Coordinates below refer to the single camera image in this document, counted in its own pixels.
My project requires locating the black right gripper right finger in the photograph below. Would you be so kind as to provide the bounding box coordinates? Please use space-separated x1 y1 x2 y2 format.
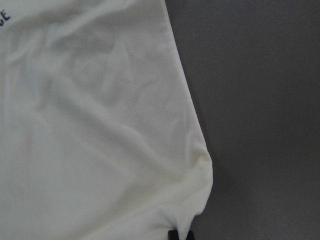
186 230 195 240

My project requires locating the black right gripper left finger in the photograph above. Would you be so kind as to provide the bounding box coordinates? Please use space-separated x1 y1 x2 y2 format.
168 230 178 240

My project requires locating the beige long-sleeve printed shirt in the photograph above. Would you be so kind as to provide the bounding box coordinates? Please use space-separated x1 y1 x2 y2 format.
0 0 213 240

